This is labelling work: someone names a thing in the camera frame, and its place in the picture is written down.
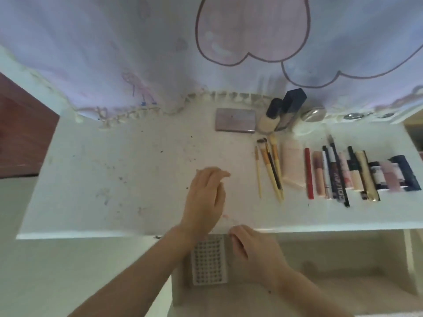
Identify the person's left hand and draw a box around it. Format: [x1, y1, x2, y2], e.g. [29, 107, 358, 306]
[180, 166, 231, 243]

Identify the person's right hand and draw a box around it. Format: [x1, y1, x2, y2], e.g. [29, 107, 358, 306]
[229, 225, 297, 291]

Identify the false eyelash tray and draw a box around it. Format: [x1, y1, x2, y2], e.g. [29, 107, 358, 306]
[191, 236, 229, 287]

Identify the thin gold makeup brush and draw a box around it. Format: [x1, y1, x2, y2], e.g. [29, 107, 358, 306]
[255, 145, 263, 199]

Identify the light wooden drawer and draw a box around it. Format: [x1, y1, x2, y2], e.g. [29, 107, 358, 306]
[171, 229, 423, 317]

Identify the gold handle makeup brush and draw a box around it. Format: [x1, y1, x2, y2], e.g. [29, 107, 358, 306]
[257, 138, 284, 203]

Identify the black handle makeup brush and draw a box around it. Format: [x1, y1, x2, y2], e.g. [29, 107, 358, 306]
[265, 141, 282, 191]

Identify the black compact with mirror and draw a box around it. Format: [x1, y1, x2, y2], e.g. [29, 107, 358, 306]
[215, 108, 257, 133]

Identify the glass foundation bottle black cap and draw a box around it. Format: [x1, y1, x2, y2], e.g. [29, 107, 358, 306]
[257, 98, 284, 135]

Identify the peach lip gloss tube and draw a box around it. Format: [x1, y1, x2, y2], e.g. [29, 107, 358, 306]
[312, 151, 327, 197]

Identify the dark square foundation bottle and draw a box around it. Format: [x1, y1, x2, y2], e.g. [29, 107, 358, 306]
[275, 88, 308, 132]

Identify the white round bottle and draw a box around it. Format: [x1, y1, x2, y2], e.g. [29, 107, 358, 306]
[292, 106, 327, 137]

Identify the person's left forearm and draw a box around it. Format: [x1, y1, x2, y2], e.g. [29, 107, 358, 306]
[67, 224, 202, 317]

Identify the white table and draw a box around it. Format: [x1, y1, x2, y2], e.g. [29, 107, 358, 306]
[16, 92, 423, 240]

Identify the lilac heart print cloth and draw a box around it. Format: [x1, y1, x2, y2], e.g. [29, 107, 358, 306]
[0, 0, 423, 129]

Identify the brown wooden door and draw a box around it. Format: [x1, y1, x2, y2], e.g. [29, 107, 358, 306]
[0, 72, 60, 179]

